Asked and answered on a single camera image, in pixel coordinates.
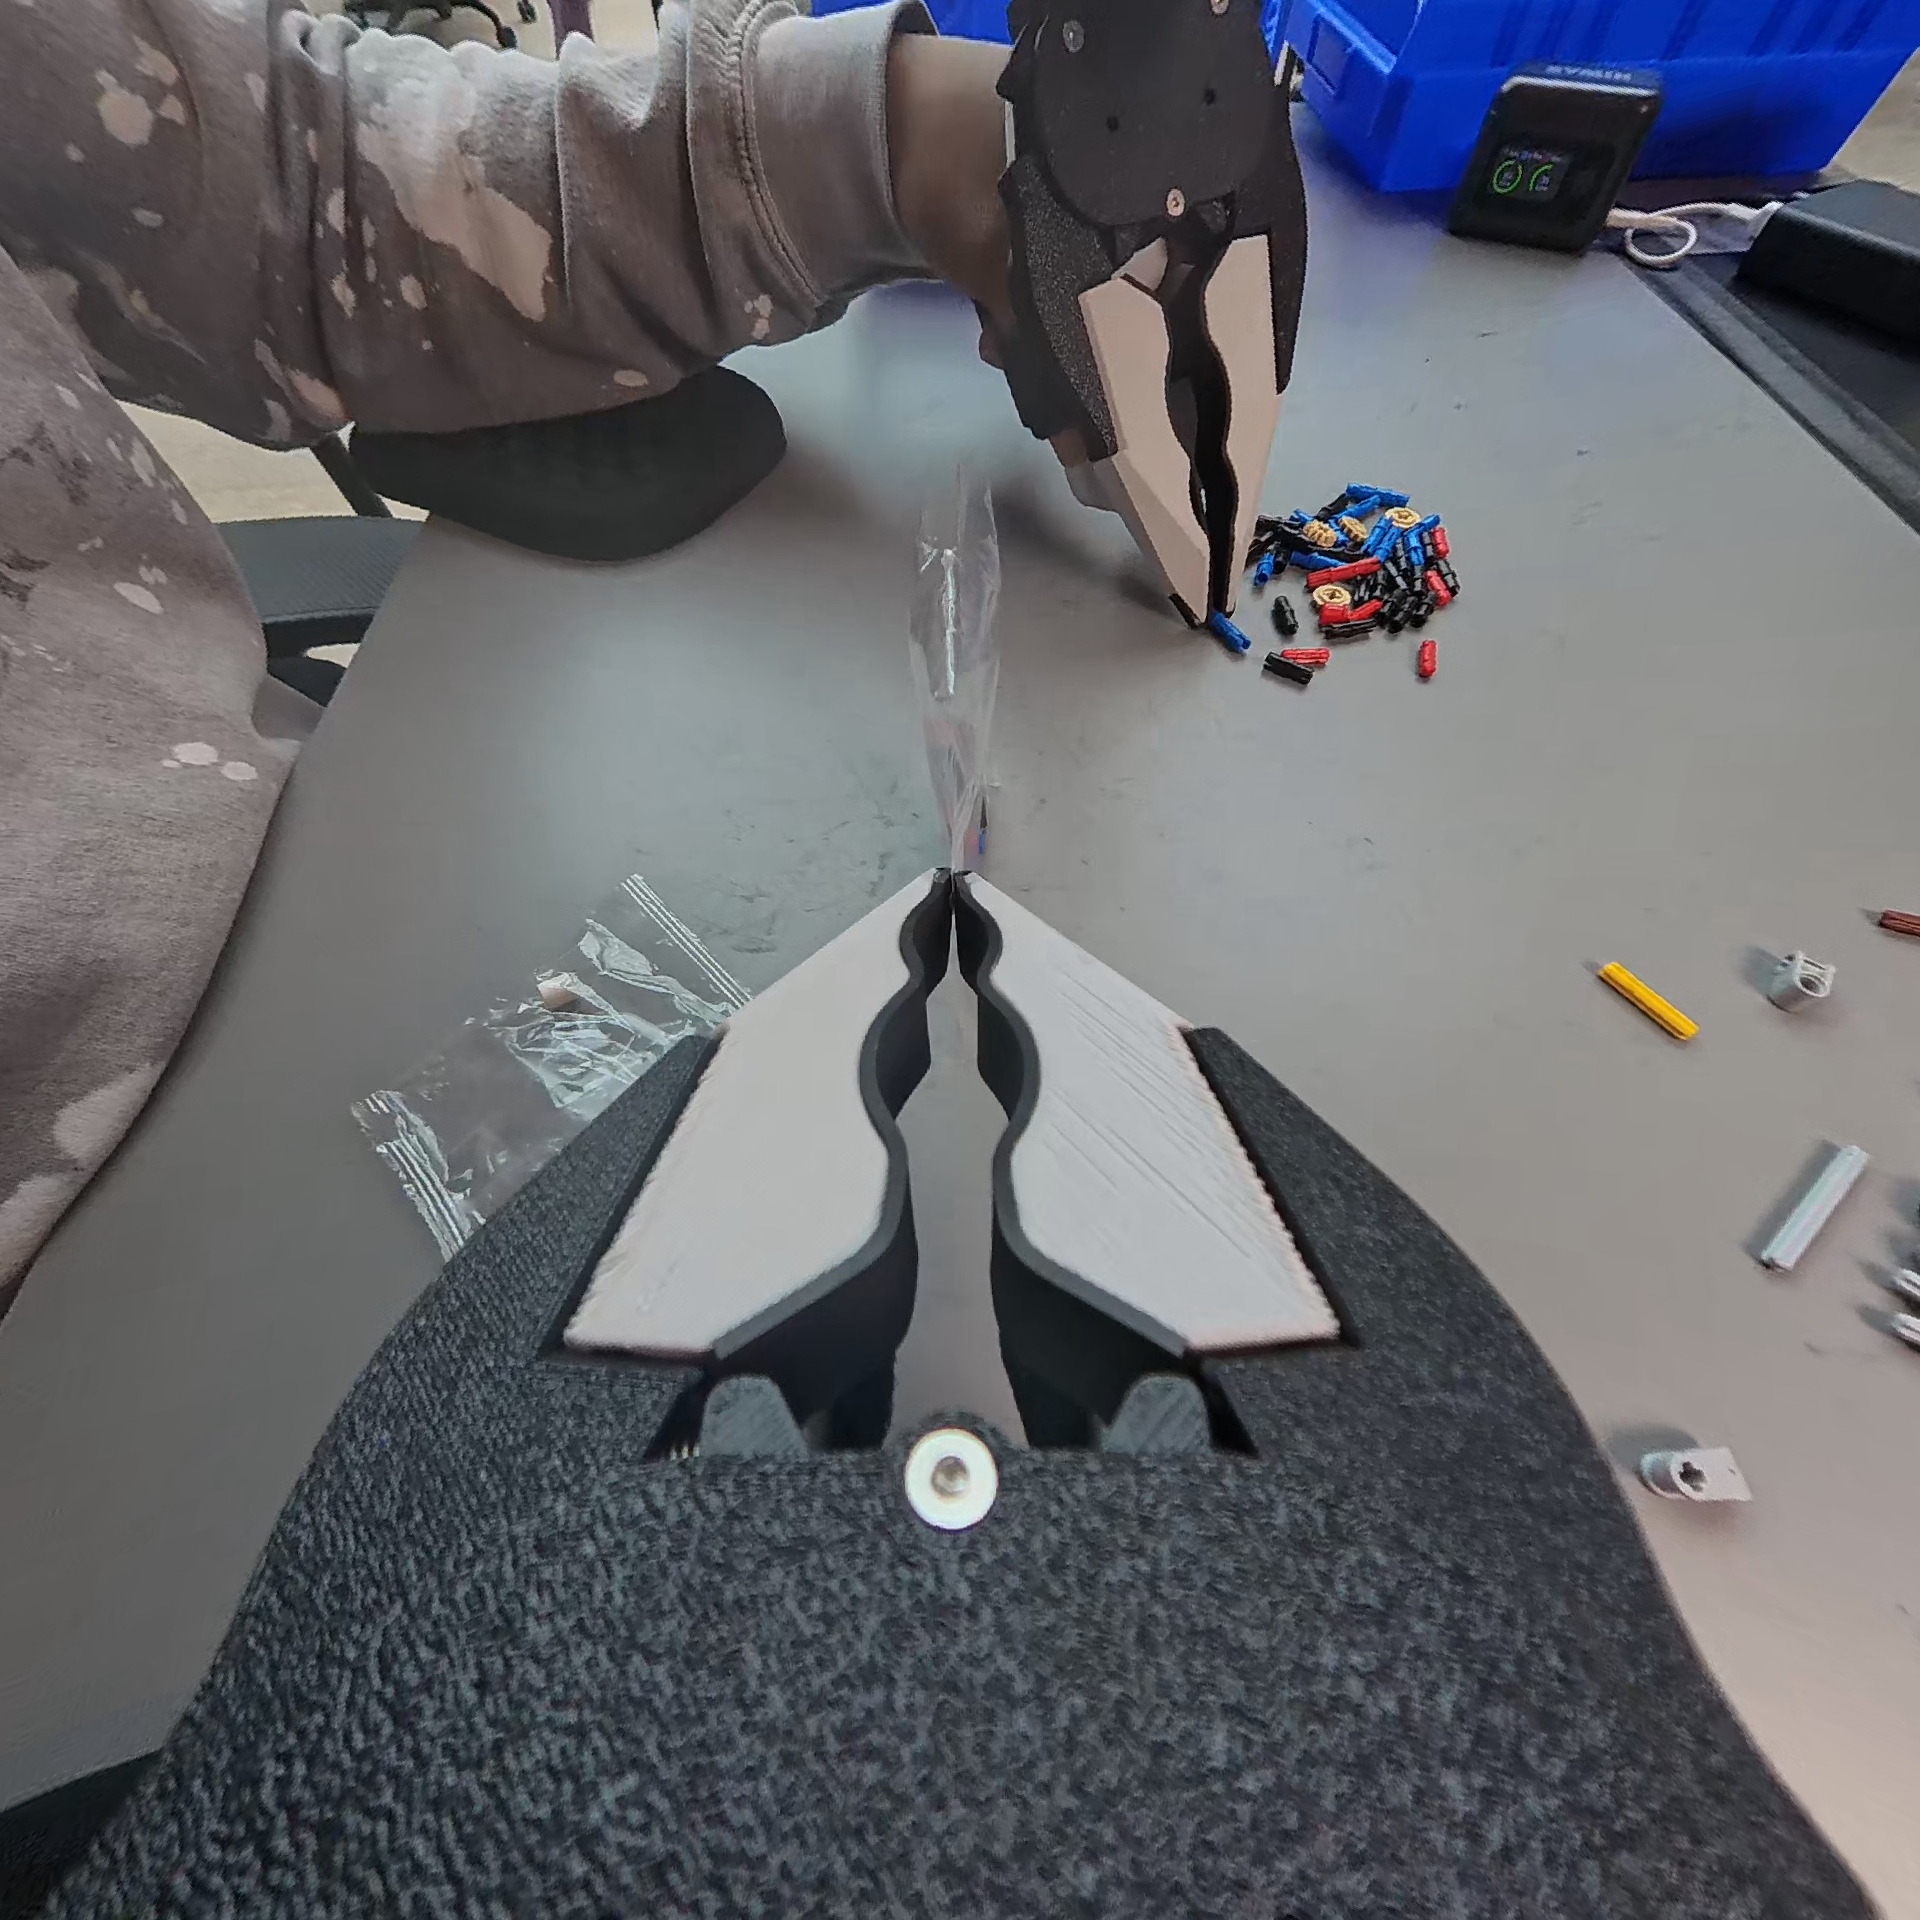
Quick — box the crumpled clear zip bag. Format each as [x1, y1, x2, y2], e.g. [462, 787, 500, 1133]
[348, 873, 752, 1261]

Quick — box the person's left forearm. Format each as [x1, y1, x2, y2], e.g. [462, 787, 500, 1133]
[0, 0, 963, 452]

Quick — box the pile of small connector pins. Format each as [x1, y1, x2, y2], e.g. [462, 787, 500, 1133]
[1242, 481, 1464, 688]

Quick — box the person's left hand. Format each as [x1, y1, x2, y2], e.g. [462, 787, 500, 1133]
[888, 29, 1031, 370]

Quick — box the small clear plastic bag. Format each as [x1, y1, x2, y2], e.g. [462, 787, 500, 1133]
[907, 464, 1004, 880]

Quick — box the yellow toy axle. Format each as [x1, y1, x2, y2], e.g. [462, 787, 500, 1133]
[1595, 960, 1702, 1043]

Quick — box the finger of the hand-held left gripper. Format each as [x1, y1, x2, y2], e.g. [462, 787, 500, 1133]
[1063, 239, 1224, 629]
[1200, 223, 1290, 624]

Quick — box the black office chair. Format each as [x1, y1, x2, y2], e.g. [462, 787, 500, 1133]
[217, 515, 426, 709]

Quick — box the grey desk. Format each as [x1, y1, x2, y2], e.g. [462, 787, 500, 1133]
[0, 90, 1920, 1920]

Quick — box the white cable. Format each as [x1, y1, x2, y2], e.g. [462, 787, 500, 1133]
[1604, 198, 1789, 271]

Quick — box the blue plastic storage bin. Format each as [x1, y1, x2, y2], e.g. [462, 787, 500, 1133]
[1266, 0, 1920, 198]

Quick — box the long grey toy axle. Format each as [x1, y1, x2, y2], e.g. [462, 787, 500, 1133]
[1746, 1140, 1873, 1273]

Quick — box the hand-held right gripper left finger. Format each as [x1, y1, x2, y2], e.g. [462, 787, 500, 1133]
[564, 869, 963, 1364]

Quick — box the black power bank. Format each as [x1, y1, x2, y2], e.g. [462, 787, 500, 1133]
[1736, 180, 1920, 340]

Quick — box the black device with small screen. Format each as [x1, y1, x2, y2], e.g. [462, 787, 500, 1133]
[1446, 61, 1668, 254]

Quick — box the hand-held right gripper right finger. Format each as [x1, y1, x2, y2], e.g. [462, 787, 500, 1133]
[955, 869, 1345, 1362]

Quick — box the person's grey spotted sweatshirt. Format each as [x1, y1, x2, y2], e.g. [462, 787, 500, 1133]
[0, 245, 325, 1321]

